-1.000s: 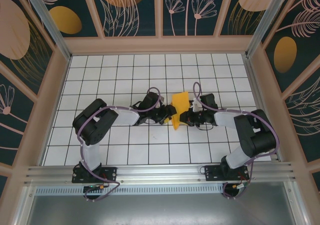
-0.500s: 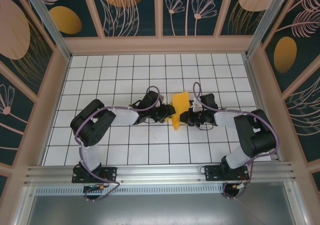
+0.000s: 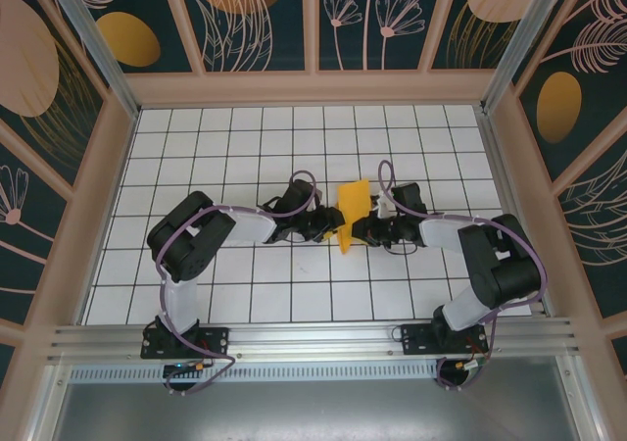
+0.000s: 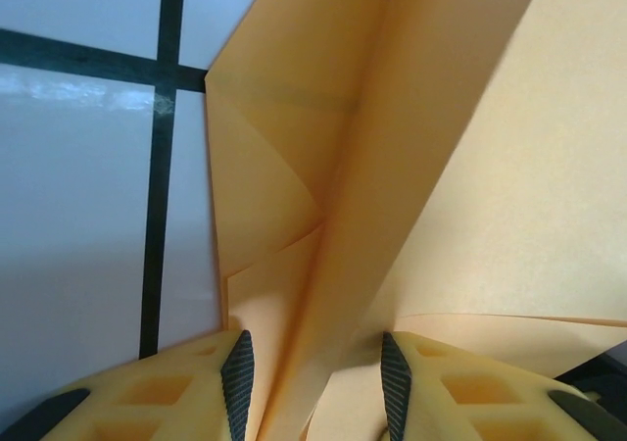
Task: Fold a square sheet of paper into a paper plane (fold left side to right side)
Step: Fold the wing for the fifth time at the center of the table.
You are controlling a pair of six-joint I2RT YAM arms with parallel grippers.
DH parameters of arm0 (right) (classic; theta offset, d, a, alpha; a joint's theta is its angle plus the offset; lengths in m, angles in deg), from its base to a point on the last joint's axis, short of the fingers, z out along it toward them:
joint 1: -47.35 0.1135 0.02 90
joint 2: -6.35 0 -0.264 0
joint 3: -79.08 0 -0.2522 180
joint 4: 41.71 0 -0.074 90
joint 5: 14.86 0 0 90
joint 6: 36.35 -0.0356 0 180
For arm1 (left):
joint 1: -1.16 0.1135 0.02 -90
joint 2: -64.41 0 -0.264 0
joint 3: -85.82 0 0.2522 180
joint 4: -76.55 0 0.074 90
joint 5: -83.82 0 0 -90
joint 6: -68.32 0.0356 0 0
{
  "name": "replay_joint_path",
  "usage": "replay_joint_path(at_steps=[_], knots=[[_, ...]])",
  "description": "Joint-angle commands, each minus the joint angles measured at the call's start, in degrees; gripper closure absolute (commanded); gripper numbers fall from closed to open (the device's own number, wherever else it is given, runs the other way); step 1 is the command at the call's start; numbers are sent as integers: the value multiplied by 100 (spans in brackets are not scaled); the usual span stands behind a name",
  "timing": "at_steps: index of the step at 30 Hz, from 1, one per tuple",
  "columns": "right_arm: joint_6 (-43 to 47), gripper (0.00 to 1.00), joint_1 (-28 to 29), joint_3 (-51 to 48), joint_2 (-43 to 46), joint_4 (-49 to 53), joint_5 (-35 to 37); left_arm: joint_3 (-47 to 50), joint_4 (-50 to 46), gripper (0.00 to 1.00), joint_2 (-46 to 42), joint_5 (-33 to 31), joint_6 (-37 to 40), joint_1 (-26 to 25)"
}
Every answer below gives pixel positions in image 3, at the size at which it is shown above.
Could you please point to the orange cloth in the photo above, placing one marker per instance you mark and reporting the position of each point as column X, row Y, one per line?
column 355, row 198

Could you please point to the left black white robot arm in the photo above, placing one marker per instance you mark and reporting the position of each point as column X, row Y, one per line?
column 186, row 245

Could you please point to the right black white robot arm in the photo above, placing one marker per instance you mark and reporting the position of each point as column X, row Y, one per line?
column 504, row 269

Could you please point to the grey metal panel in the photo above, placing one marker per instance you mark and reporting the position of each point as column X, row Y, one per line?
column 313, row 411

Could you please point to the black controller board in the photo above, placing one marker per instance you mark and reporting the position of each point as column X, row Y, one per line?
column 183, row 366

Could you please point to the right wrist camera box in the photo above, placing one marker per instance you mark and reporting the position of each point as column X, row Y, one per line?
column 383, row 206

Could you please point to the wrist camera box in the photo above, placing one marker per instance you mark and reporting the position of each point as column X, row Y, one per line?
column 383, row 206
column 318, row 196

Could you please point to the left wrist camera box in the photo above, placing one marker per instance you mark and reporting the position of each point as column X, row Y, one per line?
column 318, row 196

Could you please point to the aluminium mounting rail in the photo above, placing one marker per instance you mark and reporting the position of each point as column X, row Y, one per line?
column 313, row 338

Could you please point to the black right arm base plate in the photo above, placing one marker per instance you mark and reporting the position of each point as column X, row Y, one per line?
column 416, row 340

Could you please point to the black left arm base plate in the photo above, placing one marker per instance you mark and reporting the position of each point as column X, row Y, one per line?
column 215, row 340

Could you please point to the aluminium frame post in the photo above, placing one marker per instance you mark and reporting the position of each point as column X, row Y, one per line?
column 98, row 44
column 517, row 44

